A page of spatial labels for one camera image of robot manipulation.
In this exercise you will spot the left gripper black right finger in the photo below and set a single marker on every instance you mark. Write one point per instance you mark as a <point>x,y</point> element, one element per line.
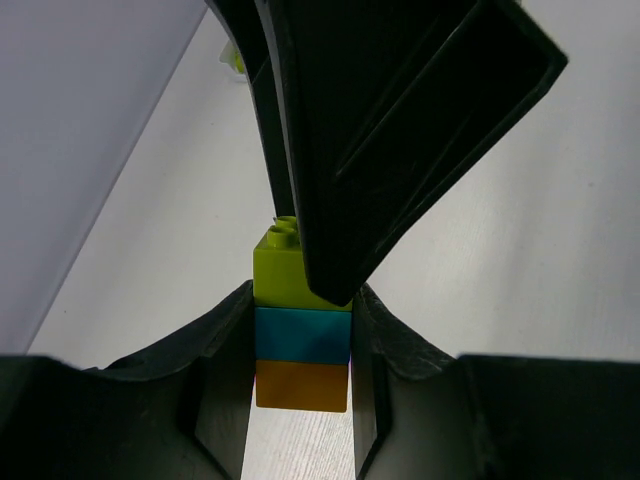
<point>419,413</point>

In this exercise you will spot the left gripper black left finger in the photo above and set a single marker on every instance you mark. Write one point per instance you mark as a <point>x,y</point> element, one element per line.
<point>177,409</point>

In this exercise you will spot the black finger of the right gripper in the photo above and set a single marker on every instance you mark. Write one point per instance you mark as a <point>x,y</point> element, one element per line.
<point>370,111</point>

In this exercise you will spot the blue yellow lego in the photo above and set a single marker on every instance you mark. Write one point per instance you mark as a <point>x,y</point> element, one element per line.
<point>302,342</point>

